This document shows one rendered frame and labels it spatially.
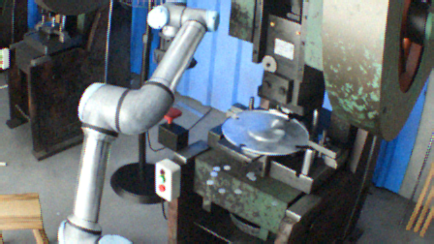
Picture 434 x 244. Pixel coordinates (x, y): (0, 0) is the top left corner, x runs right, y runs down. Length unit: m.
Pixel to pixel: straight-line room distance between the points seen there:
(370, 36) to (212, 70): 2.48
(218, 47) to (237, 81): 0.26
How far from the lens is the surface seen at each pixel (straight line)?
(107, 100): 1.28
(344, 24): 1.09
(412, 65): 1.68
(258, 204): 1.65
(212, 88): 3.50
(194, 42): 1.42
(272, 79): 1.61
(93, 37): 2.93
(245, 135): 1.63
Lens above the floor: 1.55
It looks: 27 degrees down
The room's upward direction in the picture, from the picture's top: 6 degrees clockwise
